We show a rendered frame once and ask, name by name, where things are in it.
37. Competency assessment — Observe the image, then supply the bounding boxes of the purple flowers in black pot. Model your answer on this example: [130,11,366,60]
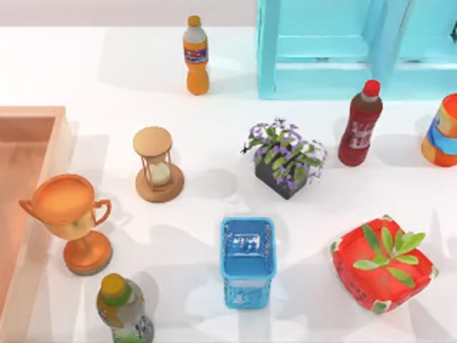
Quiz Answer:
[240,118,328,201]

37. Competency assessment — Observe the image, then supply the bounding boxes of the red pot with green plant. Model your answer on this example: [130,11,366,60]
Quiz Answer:
[330,214,440,316]

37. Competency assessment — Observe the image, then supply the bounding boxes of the salmon-coloured shallow box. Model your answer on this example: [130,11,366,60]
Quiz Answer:
[0,106,73,343]

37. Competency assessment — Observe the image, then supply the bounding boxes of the red bottle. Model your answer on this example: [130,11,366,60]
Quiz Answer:
[338,79,384,167]

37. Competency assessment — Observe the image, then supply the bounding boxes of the wooden hourglass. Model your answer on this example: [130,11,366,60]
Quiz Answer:
[132,126,186,204]

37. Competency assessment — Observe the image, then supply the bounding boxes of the orange trophy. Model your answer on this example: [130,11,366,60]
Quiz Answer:
[18,174,114,277]

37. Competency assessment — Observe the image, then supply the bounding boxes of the blue basket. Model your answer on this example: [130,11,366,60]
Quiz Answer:
[219,217,279,310]

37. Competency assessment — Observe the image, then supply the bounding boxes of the orange and blue can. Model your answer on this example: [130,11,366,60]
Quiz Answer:
[421,94,457,167]

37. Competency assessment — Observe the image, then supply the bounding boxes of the clear bottle with yellow cap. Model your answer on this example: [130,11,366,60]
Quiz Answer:
[96,273,155,343]

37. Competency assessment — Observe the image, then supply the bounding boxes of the orange soda bottle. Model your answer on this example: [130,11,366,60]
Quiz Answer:
[182,15,211,96]

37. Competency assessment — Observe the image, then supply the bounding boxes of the light blue rack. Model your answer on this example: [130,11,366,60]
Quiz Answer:
[255,0,457,101]

